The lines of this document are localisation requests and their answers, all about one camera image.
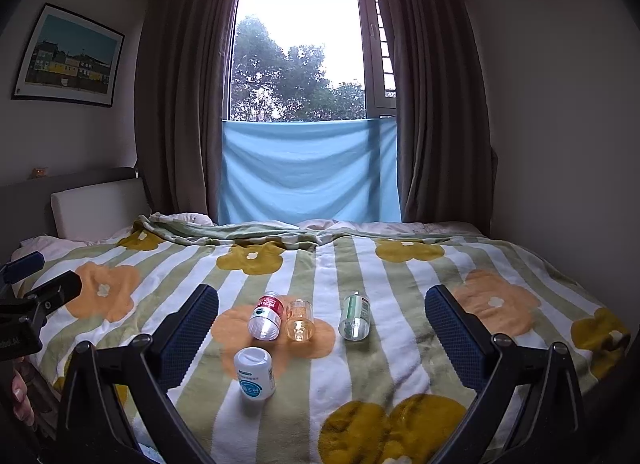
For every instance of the person's left hand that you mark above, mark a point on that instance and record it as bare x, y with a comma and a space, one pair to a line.
22, 394

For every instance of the striped flower print blanket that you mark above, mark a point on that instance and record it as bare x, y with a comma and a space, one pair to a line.
385, 359

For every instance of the clear orange-tinted cup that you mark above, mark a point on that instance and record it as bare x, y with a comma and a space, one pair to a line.
300, 322

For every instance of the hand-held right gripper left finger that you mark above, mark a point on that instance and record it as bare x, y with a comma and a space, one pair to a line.
192, 339

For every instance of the small orange figurine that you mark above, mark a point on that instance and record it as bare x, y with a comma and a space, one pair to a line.
39, 173

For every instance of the grey headboard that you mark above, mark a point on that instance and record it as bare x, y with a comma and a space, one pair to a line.
20, 204

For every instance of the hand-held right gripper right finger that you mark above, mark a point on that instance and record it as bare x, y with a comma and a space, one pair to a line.
455, 339

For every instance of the red label clear plastic bottle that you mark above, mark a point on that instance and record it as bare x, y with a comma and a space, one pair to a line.
265, 318

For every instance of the white headboard cushion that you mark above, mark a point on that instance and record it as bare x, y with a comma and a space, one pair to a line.
95, 206

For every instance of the window with white frame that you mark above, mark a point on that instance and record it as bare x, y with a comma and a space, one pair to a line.
300, 51

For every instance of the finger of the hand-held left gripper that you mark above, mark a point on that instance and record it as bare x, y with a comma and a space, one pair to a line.
22, 264
52, 291

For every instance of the framed picture of houses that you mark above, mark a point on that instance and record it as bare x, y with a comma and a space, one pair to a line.
67, 56

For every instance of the pale pink bed sheet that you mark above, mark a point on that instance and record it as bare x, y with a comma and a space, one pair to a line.
47, 245

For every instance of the brown curtain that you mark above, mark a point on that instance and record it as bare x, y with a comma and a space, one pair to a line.
435, 104
185, 94

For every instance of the white bottle with blue label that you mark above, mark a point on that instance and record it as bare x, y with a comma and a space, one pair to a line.
255, 373

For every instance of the light blue cloth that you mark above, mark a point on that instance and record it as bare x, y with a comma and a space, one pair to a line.
307, 171

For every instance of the green label clear plastic bottle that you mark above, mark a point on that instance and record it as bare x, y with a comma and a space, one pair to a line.
355, 318

